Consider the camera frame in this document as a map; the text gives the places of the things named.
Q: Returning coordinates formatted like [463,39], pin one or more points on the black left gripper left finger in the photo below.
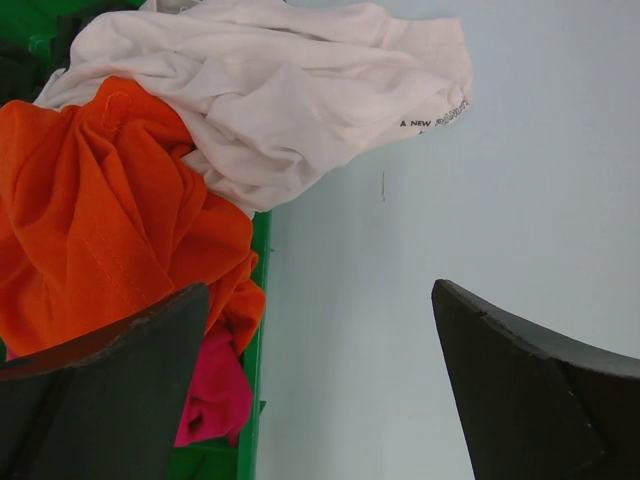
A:
[106,405]

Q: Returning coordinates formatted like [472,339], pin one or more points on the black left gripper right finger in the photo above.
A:
[533,403]

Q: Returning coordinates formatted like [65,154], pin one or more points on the white and green t-shirt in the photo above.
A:
[275,96]

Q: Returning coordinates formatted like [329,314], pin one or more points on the pink t-shirt in bin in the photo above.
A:
[220,398]

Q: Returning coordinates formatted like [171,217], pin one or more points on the orange t-shirt in bin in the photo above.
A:
[101,218]

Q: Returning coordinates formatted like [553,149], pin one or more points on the green plastic bin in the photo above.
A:
[36,26]

